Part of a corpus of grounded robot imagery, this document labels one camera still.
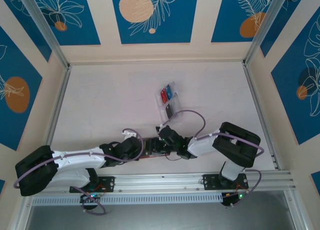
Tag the red leather card holder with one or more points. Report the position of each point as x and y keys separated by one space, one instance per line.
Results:
x=152 y=156

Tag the black card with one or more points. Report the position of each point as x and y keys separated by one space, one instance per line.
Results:
x=169 y=110

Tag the red VIP card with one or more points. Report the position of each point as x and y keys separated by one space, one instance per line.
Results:
x=164 y=96

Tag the blue VIP card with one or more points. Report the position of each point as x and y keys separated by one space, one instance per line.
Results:
x=169 y=91

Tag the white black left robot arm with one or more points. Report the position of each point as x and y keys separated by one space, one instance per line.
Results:
x=80 y=162

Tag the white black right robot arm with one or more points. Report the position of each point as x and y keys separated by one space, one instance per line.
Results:
x=202 y=146

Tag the clear acrylic card tray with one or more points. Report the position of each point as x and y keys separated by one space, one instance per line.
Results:
x=175 y=107

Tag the black controller board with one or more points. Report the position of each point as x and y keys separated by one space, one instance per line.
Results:
x=232 y=198
x=91 y=197

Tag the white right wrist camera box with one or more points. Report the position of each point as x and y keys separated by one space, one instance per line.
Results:
x=160 y=127

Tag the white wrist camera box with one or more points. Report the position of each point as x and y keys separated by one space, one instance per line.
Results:
x=160 y=127
x=128 y=133

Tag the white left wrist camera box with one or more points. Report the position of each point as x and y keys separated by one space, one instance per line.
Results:
x=128 y=133

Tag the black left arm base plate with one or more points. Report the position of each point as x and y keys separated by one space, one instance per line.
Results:
x=110 y=182

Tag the aluminium mounting rail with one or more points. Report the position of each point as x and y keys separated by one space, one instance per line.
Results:
x=160 y=181

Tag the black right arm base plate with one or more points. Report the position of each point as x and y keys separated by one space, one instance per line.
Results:
x=210 y=181

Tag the aluminium table side rail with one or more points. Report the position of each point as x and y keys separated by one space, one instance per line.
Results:
x=58 y=105
x=260 y=115

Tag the blue floral wall panel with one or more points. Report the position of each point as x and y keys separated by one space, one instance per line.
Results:
x=175 y=28
x=15 y=65
x=287 y=90
x=75 y=20
x=225 y=20
x=25 y=23
x=287 y=23

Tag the aluminium frame post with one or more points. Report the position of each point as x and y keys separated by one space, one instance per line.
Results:
x=42 y=28
x=296 y=212
x=21 y=215
x=265 y=23

